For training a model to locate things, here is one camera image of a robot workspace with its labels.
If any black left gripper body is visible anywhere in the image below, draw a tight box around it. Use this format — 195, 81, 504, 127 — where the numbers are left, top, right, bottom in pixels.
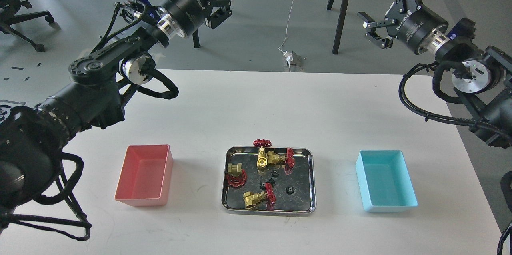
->
158, 0, 224, 39

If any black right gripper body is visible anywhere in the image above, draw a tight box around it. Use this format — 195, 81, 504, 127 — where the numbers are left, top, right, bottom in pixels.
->
385, 0, 448, 54

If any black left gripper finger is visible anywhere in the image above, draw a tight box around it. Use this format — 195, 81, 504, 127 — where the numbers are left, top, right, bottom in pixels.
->
207, 0, 232, 29

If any brass valve red handle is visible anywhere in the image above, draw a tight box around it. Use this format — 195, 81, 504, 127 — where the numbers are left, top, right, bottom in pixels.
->
267, 148, 296, 175
226, 163, 247, 188
253, 139, 271, 171
243, 189, 276, 210

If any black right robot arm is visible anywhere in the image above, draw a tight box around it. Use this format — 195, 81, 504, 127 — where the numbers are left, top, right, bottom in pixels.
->
358, 0, 512, 149

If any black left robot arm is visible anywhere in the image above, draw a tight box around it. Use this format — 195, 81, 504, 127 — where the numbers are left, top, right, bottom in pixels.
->
0, 0, 232, 241

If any light blue plastic box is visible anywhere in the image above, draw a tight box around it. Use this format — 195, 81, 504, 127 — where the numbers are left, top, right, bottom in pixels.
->
356, 150, 418, 213

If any pink plastic box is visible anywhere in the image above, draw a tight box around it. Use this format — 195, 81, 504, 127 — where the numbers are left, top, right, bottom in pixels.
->
114, 144, 173, 207

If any black stand leg left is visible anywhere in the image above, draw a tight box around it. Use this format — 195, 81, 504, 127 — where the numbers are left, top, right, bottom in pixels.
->
192, 30, 201, 48

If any white power adapter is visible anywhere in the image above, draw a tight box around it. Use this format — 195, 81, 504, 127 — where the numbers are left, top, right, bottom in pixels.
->
283, 51, 304, 67

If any stainless steel tray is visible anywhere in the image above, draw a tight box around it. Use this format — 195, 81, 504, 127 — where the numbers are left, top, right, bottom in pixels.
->
221, 146, 316, 216

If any black office chair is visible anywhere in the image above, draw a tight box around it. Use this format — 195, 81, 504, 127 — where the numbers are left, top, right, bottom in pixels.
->
0, 0, 54, 52

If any white cable on floor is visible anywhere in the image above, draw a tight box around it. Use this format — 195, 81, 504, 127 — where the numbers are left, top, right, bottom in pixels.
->
278, 0, 301, 73

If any brass valve upright red handle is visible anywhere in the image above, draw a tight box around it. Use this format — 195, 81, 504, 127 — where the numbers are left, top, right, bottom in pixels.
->
253, 139, 271, 171

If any brass valve red handle front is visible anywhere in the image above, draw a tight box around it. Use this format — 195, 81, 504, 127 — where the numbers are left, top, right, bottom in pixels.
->
243, 189, 276, 210

